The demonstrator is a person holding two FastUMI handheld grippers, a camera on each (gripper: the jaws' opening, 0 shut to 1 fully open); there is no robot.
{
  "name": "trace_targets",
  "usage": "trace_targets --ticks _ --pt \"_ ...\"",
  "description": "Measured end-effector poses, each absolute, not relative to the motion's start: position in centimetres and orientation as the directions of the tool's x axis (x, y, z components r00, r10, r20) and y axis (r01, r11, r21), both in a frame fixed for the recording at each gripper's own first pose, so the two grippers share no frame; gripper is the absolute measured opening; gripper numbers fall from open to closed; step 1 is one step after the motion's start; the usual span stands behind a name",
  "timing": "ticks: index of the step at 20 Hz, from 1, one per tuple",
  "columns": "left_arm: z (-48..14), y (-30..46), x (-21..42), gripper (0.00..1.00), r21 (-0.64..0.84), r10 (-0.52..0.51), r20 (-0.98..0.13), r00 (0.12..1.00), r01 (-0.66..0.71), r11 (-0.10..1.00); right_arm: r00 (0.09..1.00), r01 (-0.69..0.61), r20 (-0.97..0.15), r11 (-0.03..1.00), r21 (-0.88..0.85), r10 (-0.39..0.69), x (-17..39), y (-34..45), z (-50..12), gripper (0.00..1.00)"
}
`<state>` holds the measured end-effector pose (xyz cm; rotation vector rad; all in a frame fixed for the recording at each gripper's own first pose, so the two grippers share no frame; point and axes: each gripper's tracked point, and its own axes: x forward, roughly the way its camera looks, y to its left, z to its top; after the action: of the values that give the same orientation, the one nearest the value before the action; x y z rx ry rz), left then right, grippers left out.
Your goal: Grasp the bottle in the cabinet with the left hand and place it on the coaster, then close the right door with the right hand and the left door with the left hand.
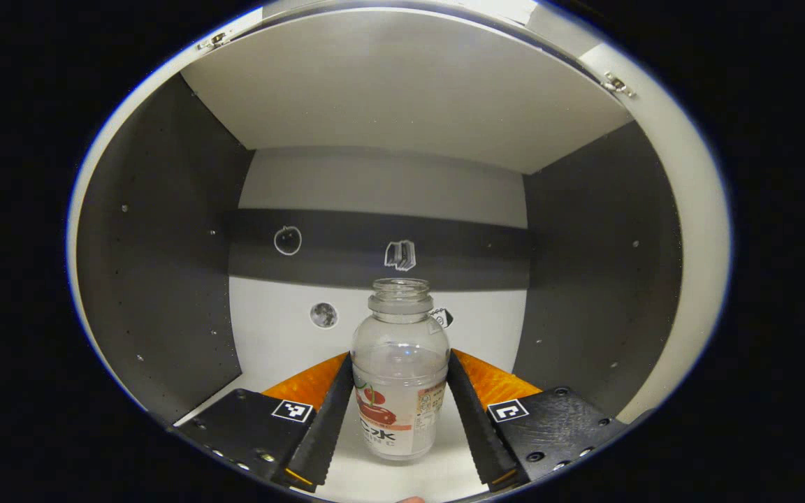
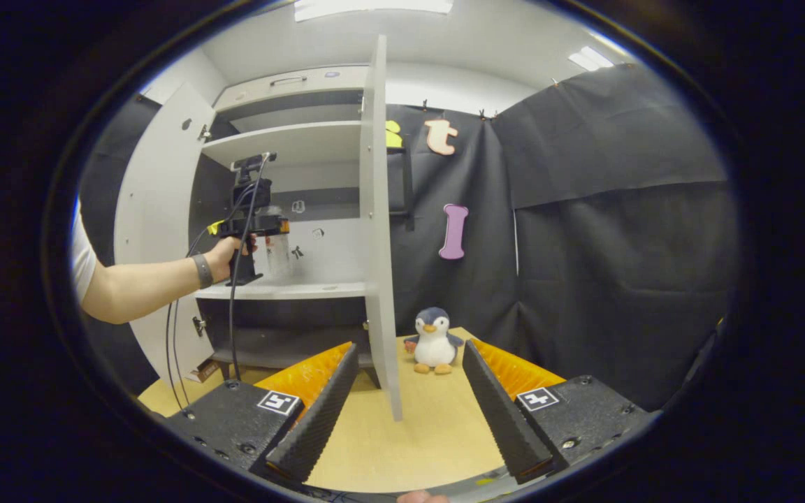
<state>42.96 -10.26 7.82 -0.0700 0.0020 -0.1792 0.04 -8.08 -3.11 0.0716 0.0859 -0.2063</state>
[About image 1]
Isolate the clear plastic bottle red label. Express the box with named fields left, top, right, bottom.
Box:
left=350, top=278, right=452, bottom=462

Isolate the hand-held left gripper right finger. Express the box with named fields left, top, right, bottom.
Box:
left=446, top=349, right=632, bottom=492

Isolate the white and grey cabinet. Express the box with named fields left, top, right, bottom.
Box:
left=71, top=3, right=686, bottom=503

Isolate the white cabinet door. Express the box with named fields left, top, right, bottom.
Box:
left=579, top=42, right=733, bottom=425

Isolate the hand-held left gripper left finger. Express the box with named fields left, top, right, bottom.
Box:
left=167, top=351, right=356, bottom=493

